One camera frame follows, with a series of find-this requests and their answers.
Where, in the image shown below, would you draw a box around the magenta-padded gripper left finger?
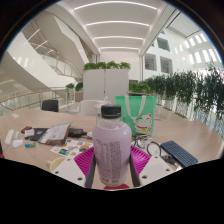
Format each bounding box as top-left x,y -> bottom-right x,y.
51,146 -> 98,189

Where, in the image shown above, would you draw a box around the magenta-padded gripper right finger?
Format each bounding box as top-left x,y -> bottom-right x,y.
129,145 -> 176,188

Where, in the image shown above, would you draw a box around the purple drink bottle black cap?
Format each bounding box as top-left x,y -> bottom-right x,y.
91,104 -> 133,187

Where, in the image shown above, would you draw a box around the colourful sticker sheet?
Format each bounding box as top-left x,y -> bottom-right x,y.
49,138 -> 94,158

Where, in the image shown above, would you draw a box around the dark blue keyboard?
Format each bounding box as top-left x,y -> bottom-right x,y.
159,140 -> 199,169

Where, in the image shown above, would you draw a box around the black pouch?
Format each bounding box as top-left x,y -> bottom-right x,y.
68,128 -> 88,139

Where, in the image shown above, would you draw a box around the flat round red coaster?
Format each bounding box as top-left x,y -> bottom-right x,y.
103,183 -> 130,191

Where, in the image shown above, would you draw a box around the small teal box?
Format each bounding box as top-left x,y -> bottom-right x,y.
24,141 -> 37,149

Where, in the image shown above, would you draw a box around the black notebook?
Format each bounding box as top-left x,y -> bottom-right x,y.
29,127 -> 49,142

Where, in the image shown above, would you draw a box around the white remote control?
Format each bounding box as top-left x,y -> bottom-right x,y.
4,129 -> 15,146

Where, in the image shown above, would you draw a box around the black office chair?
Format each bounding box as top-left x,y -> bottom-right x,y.
41,99 -> 60,113

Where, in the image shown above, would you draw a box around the low shelf with plants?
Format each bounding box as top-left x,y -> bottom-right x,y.
128,81 -> 152,98

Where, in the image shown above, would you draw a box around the potted green plant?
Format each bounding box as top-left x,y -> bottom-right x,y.
65,82 -> 76,104
74,82 -> 84,103

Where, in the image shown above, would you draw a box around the row of green potted plants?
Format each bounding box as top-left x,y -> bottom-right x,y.
143,64 -> 224,124

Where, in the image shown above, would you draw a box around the white cabinet with plants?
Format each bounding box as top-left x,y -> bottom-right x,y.
82,60 -> 132,103

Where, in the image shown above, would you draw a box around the ceiling light strips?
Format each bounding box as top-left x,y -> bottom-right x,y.
73,0 -> 158,52

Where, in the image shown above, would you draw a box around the black tangled cable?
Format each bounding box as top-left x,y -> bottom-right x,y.
133,133 -> 178,166

